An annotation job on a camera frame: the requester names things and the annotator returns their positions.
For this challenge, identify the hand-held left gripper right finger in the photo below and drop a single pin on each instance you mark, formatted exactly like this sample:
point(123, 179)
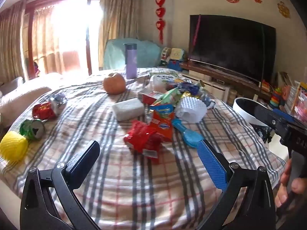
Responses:
point(212, 165)

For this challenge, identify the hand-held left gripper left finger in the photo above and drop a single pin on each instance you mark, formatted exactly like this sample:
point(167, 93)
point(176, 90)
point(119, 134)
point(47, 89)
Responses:
point(81, 165)

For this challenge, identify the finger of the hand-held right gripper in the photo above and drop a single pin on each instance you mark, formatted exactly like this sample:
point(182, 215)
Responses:
point(268, 117)
point(283, 115)

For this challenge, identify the white round trash bin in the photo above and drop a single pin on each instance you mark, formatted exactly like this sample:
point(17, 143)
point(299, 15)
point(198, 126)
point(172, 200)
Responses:
point(242, 111)

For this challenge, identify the white sponge block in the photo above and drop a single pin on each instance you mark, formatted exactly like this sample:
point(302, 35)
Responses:
point(128, 109)

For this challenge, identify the red white tissue pack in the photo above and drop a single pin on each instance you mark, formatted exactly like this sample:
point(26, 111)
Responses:
point(148, 97)

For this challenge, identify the person's right hand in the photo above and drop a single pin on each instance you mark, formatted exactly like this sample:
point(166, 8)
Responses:
point(285, 177)

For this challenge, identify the pink toy packaging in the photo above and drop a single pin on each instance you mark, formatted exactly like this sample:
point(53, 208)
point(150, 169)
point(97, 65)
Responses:
point(299, 100)

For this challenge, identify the wooden toy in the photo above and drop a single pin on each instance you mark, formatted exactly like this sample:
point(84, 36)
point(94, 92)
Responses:
point(265, 85)

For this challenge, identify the crushed green can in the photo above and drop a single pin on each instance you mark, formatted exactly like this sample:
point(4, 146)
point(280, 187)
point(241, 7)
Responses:
point(31, 129)

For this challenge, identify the white television cabinet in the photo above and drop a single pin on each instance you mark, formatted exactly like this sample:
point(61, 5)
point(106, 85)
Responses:
point(215, 83)

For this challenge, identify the blue white wrapper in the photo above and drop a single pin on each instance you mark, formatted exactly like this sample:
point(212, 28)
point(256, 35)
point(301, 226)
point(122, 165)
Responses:
point(208, 100)

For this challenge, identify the orange snack packet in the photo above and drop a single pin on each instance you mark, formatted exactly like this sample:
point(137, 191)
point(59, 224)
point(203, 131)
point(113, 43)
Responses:
point(164, 123)

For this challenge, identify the crushed red can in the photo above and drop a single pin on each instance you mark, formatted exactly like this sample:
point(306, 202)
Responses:
point(44, 111)

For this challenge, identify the red snack packet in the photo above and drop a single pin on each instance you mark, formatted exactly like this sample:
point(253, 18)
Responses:
point(141, 136)

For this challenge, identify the yellow yarn ball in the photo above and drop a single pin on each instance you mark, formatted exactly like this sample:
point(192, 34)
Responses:
point(13, 147)

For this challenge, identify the silver blue wrapper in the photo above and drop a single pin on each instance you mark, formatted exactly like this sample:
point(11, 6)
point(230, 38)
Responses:
point(57, 98)

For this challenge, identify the green white plastic packet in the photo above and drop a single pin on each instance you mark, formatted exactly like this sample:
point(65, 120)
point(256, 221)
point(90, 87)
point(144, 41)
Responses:
point(201, 84)

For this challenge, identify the black television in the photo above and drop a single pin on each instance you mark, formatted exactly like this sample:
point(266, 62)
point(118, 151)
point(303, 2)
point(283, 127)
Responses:
point(230, 48)

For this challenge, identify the green snack wrapper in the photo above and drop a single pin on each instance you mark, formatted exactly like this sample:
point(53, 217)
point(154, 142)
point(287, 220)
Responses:
point(170, 97)

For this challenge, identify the dark blue snack wrapper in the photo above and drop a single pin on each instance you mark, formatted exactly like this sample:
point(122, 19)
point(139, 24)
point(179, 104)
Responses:
point(189, 88)

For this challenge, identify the orange-brown apple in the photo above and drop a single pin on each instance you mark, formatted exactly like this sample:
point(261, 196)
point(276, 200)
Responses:
point(114, 83)

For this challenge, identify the red box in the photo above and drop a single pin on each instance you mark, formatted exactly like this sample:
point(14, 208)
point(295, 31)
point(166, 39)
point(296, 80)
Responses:
point(170, 85)

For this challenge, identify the white pillow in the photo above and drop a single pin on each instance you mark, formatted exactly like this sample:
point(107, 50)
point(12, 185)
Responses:
point(21, 98)

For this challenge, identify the white plastic bag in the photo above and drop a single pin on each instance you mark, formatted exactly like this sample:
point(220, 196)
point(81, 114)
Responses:
point(157, 83)

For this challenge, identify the colourful picture book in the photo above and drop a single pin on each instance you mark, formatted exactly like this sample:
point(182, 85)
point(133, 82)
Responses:
point(168, 76)

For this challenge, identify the yellow green toy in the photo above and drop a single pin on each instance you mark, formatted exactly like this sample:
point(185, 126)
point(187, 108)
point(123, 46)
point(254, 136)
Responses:
point(178, 54)

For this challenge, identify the purple thermos bottle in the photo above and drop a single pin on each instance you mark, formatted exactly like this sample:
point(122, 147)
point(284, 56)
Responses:
point(131, 62)

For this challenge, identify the teal covered chair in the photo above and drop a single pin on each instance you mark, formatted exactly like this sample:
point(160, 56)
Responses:
point(115, 52)

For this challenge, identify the toy bus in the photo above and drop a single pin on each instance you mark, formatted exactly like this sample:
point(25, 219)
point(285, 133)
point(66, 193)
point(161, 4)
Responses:
point(165, 55)

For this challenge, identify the beige curtain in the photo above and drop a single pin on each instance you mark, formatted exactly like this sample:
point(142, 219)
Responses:
point(117, 16)
point(45, 40)
point(10, 43)

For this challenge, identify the red heart hanging decoration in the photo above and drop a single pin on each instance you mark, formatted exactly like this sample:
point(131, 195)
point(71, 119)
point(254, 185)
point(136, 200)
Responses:
point(160, 12)

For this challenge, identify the gold wall sticker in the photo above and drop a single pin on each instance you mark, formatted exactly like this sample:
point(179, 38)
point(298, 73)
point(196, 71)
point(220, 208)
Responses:
point(284, 9)

